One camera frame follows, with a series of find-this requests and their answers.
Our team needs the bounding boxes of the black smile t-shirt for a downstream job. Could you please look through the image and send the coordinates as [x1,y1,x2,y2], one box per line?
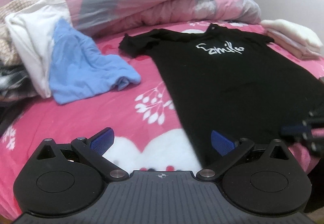
[119,24,323,167]

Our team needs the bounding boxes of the light blue garment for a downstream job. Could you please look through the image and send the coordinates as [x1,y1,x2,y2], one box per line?
[48,19,141,105]

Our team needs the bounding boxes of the folded cream pink towels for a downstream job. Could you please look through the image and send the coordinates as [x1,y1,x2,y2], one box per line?
[260,19,323,60]

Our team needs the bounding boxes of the black white plaid garment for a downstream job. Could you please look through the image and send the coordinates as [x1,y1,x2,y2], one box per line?
[1,65,38,102]

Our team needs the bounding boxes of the beige checked garment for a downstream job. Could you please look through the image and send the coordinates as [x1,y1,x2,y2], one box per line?
[1,0,45,67]

